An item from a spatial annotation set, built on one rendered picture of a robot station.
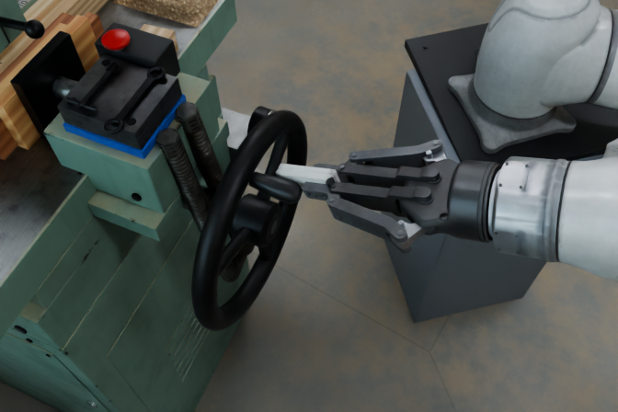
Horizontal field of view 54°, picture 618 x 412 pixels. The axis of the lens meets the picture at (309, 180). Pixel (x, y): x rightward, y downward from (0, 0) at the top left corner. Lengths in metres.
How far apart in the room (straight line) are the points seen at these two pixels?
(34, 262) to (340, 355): 0.98
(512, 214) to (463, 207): 0.04
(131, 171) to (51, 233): 0.12
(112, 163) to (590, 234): 0.47
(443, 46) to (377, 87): 0.79
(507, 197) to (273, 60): 1.66
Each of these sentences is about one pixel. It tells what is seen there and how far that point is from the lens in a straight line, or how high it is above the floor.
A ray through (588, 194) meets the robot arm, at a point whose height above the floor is 1.07.
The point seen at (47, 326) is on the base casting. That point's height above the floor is 0.78.
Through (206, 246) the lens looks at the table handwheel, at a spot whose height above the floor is 0.91.
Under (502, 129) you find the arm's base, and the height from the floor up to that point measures 0.64.
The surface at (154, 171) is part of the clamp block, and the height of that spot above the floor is 0.95.
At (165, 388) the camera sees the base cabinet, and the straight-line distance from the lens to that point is 1.27.
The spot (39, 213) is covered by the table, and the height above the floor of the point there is 0.90.
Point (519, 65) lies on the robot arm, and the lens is 1.03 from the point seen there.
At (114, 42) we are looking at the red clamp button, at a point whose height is 1.02.
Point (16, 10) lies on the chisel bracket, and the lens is 0.77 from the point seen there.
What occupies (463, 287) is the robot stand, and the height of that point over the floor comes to 0.16.
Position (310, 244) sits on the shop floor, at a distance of 1.69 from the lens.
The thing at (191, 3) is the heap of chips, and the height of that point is 0.92.
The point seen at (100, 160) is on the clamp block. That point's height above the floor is 0.94.
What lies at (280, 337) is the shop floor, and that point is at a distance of 1.57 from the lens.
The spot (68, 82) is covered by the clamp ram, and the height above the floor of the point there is 0.96.
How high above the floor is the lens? 1.47
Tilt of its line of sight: 55 degrees down
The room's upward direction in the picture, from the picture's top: straight up
